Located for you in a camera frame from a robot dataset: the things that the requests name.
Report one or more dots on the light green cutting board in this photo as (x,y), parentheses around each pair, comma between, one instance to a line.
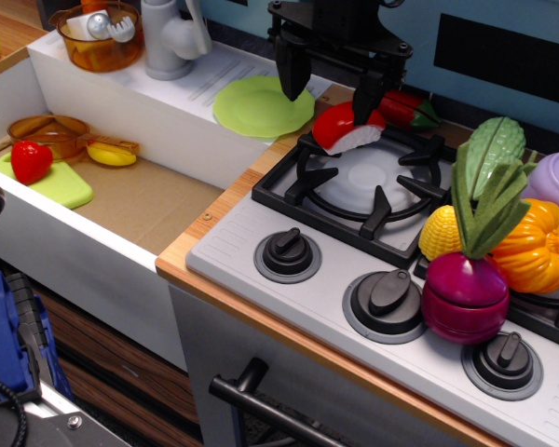
(61,184)

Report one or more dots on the green toy corn husk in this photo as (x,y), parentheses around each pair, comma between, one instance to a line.
(497,140)

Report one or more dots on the light green plastic plate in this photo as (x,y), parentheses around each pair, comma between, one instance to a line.
(257,107)

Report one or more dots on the red toy chili pepper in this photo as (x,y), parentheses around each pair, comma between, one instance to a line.
(408,111)

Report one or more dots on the purple toy beet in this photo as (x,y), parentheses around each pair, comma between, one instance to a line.
(465,297)

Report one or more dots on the red and white toy sushi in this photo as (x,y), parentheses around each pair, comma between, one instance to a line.
(335,132)

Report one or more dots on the black middle stove knob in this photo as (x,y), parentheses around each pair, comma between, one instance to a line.
(385,307)

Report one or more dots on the grey toy faucet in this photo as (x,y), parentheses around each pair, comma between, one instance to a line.
(171,42)

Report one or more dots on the yellow toy lemon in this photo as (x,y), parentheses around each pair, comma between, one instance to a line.
(110,155)

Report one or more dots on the white plastic toy fork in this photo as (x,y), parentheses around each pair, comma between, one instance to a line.
(123,31)

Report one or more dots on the white toy sink basin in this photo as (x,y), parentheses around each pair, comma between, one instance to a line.
(102,255)

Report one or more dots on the orange transparent measuring cup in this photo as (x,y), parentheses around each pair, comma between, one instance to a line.
(65,136)

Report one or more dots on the orange toy pumpkin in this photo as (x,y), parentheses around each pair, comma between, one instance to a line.
(529,255)

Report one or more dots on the grey toy stove top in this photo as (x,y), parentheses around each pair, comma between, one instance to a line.
(430,365)

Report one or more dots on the black stove burner grate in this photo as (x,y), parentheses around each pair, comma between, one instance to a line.
(375,198)

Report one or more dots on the black oven door handle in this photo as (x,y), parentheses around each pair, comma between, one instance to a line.
(240,394)

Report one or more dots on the yellow toy corn cob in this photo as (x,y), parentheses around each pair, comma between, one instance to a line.
(440,234)

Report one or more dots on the black stove knob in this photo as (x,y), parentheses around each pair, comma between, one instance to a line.
(288,257)
(385,307)
(505,368)

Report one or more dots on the purple plastic bowl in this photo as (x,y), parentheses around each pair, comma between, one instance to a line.
(543,181)

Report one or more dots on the red toy strawberry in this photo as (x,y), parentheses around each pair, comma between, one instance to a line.
(30,161)

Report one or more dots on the black left stove knob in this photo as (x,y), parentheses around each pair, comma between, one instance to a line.
(288,257)

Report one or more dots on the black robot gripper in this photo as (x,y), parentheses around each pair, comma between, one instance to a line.
(347,34)

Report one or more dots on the blue clamp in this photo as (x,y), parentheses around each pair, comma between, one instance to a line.
(28,353)

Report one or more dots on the silver toy ladle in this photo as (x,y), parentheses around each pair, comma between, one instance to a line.
(97,26)

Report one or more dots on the black right stove knob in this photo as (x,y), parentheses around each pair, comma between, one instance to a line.
(505,368)

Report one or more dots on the orange transparent plastic pot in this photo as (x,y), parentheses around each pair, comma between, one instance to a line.
(98,56)

